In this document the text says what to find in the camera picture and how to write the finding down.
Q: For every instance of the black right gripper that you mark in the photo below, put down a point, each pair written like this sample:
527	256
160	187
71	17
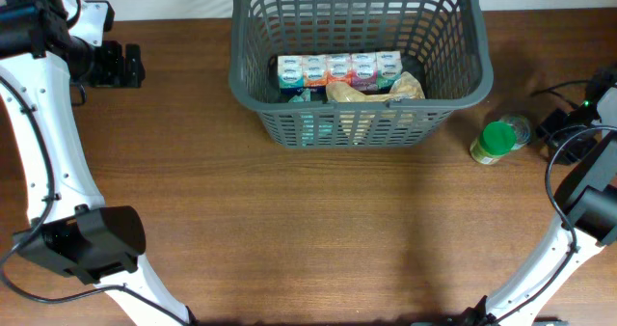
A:
570	151

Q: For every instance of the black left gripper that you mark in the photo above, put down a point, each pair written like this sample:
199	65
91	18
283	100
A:
117	74

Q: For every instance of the metal tin can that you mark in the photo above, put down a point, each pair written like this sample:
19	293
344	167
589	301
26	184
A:
522	129

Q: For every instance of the green-lid spice jar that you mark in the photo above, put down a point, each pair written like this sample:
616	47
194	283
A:
495	141

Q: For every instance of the grey plastic basket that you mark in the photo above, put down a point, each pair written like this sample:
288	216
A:
443	44

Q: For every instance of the beige snack bag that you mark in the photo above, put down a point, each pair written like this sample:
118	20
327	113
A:
405	87

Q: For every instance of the white tissue multipack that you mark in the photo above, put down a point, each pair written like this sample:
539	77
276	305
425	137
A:
369	72

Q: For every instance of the teal packet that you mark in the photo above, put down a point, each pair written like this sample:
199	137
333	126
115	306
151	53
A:
309	131

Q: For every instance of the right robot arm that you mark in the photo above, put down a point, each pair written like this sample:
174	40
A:
584	203

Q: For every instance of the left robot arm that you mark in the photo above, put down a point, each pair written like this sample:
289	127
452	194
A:
49	47

